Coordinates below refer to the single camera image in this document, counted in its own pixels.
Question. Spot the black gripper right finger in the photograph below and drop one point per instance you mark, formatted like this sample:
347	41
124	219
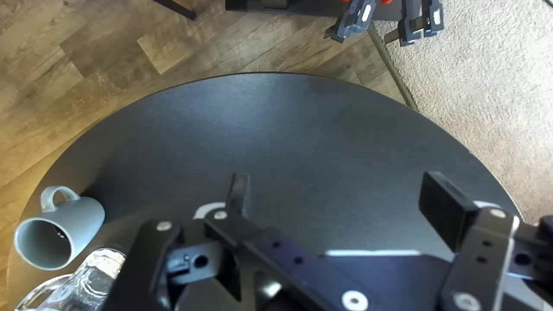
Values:
478	259

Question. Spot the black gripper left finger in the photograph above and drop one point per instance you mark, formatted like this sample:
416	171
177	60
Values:
174	276

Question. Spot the grey ceramic mug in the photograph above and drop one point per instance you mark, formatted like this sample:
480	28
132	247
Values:
80	221

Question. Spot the metal floor transition strip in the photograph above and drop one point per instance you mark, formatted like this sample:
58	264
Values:
395	69

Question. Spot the black slanted leg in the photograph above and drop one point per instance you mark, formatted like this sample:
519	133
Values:
176	7

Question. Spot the black base frame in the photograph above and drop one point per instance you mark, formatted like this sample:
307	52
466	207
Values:
277	3

